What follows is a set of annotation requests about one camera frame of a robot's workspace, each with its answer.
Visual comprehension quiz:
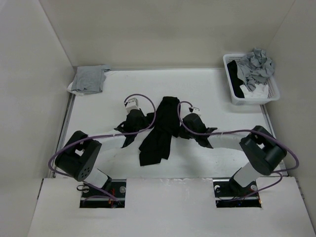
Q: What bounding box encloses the black tank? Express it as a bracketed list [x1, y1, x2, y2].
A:
[227, 60, 244, 98]
[139, 96, 180, 166]

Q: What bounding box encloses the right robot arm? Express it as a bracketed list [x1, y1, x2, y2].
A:
[179, 113, 287, 200]

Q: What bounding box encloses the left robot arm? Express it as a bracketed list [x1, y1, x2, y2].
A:
[55, 109, 155, 197]

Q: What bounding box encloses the folded grey tank top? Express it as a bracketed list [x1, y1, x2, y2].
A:
[71, 64, 111, 93]

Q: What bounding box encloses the folded white tank top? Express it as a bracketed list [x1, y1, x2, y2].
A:
[67, 69, 112, 96]

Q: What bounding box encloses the white tank top in basket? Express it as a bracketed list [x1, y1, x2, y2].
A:
[240, 84, 269, 99]

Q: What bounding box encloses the crumpled grey tank top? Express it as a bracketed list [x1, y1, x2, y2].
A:
[237, 48, 275, 92]

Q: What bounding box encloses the white plastic laundry basket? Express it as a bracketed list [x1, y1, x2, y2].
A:
[223, 53, 280, 105]

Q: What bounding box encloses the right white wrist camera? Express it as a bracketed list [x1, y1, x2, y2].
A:
[189, 107, 201, 117]

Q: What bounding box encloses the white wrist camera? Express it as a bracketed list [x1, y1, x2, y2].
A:
[189, 107, 201, 117]
[124, 98, 140, 113]

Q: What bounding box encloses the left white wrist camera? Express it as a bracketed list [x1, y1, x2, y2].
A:
[124, 98, 140, 113]

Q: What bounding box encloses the left metal table rail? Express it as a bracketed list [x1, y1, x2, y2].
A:
[48, 93, 76, 178]

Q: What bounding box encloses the metal table rail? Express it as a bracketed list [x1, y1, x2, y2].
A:
[260, 105, 276, 138]
[48, 93, 76, 178]

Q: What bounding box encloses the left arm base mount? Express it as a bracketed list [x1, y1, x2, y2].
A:
[77, 179, 127, 209]

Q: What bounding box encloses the right metal table rail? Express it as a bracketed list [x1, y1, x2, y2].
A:
[260, 105, 276, 138]

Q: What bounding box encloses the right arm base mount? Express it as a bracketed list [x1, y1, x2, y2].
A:
[213, 179, 261, 208]

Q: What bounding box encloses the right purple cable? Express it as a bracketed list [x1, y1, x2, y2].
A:
[178, 101, 300, 198]

